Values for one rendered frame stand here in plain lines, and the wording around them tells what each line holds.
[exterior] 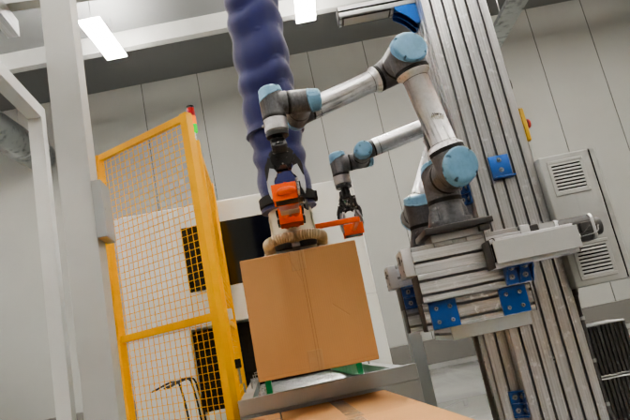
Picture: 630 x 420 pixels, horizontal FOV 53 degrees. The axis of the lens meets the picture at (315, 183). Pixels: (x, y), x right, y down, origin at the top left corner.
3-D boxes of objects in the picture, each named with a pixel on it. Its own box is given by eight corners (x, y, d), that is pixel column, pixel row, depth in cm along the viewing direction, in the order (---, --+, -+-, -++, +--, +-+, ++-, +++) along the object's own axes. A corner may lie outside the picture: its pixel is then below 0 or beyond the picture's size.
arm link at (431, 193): (454, 201, 221) (444, 164, 224) (469, 191, 208) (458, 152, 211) (422, 206, 218) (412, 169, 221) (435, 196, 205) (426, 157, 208)
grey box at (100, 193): (106, 244, 333) (99, 190, 340) (116, 242, 334) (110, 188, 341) (97, 237, 314) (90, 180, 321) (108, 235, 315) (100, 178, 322)
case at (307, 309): (270, 374, 262) (254, 278, 272) (364, 355, 264) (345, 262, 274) (259, 382, 204) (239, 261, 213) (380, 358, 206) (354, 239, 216)
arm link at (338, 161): (346, 148, 279) (327, 152, 279) (352, 172, 277) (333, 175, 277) (345, 153, 287) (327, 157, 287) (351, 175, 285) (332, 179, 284)
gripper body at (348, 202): (341, 211, 272) (335, 184, 275) (340, 215, 280) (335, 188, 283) (358, 207, 272) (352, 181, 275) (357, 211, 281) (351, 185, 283)
